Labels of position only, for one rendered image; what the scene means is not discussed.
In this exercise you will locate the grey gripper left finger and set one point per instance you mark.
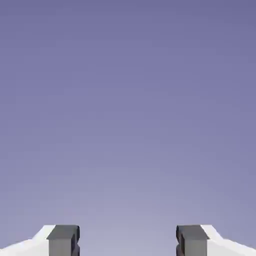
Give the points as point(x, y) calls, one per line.
point(60, 242)

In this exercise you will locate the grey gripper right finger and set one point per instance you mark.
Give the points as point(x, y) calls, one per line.
point(195, 242)

